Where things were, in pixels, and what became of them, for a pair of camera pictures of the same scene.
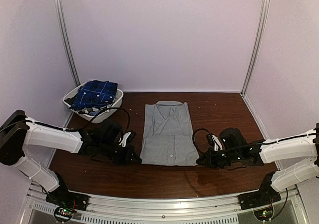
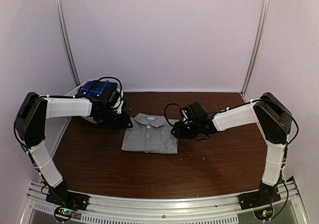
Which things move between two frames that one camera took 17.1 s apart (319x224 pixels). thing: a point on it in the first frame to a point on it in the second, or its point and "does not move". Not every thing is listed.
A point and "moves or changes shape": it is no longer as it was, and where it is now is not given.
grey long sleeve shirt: [168, 136] moves or changes shape
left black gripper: [129, 153] to [123, 123]
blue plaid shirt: [95, 93] does not move
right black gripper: [211, 162] to [179, 131]
